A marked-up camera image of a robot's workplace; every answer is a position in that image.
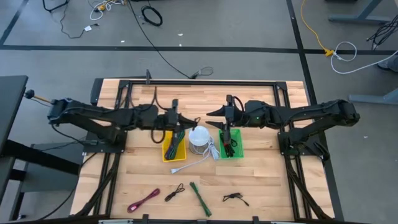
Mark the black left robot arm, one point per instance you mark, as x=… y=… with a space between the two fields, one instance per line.
x=93 y=113

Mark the yellow plastic basket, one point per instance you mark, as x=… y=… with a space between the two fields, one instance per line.
x=182 y=155

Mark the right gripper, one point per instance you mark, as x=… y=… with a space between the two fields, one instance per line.
x=235 y=116

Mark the wooden stick black knob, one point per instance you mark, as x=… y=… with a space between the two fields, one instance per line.
x=30 y=94

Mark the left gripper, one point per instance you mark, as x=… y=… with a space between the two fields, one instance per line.
x=169 y=121

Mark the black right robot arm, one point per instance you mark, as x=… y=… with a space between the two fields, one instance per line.
x=311 y=112

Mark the black desk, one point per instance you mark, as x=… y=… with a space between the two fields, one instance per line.
x=9 y=102

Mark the dark clamp bracket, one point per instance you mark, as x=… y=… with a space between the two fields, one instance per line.
x=148 y=76

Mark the grey desk leg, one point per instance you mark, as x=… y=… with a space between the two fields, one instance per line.
x=357 y=17
x=373 y=98

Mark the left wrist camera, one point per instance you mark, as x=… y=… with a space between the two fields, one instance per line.
x=175 y=105

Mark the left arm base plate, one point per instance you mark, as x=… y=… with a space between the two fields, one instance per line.
x=102 y=148

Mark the black aluminium table frame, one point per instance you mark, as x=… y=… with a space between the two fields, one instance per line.
x=202 y=82

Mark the white bulb table lamp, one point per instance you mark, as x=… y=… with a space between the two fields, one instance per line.
x=199 y=135

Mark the person's foot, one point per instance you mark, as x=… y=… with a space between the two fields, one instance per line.
x=388 y=63

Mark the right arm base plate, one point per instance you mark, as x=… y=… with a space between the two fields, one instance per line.
x=298 y=151

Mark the green plastic basket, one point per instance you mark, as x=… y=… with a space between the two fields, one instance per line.
x=239 y=140

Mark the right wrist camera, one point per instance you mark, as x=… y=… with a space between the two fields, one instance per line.
x=229 y=101

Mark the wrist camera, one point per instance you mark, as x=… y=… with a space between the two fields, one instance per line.
x=175 y=105
x=229 y=101

